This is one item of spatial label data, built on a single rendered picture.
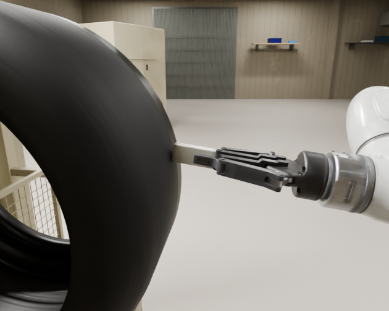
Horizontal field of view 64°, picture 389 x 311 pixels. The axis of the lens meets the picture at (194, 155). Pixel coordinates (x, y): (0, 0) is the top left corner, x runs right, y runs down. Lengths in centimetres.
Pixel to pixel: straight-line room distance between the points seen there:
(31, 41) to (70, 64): 5
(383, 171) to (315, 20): 1278
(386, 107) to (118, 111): 44
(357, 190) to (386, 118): 16
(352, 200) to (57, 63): 42
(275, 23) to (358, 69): 372
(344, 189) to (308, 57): 1267
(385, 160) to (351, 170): 6
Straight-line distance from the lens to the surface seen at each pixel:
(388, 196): 51
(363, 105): 65
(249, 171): 45
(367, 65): 1406
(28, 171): 136
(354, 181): 49
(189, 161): 50
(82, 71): 39
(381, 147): 56
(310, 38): 1315
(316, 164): 49
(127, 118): 39
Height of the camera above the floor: 138
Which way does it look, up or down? 17 degrees down
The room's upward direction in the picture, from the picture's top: straight up
